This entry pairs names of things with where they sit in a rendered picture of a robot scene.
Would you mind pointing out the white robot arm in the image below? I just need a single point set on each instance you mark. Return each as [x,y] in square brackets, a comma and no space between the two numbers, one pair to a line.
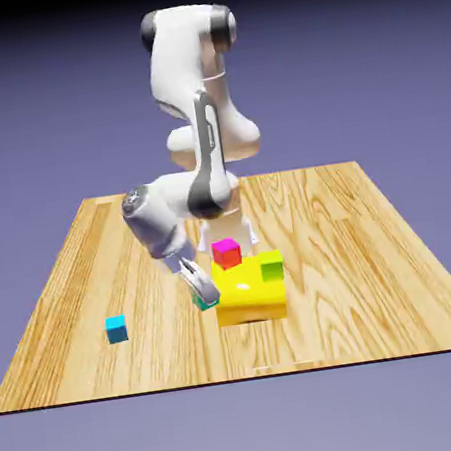
[176,75]

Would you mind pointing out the small red cube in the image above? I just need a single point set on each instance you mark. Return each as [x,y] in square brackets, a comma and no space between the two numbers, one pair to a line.
[226,254]

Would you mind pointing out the large yellow box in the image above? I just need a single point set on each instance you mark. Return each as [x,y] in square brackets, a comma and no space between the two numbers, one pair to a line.
[249,293]

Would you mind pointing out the small teal cube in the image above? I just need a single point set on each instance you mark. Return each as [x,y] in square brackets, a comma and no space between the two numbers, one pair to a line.
[199,302]

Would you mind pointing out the small cyan cube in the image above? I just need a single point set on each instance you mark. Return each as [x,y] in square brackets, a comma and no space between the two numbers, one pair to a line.
[116,329]

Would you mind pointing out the small green cube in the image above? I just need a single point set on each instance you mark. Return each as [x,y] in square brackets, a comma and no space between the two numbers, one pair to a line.
[272,269]

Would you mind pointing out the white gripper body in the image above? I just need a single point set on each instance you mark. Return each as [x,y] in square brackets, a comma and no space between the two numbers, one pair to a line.
[199,281]

